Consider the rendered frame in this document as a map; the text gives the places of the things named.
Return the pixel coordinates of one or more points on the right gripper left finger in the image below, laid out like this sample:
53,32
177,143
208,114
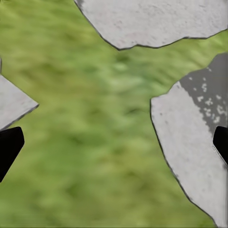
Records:
11,142

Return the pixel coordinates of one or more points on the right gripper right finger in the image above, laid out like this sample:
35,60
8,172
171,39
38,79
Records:
220,141

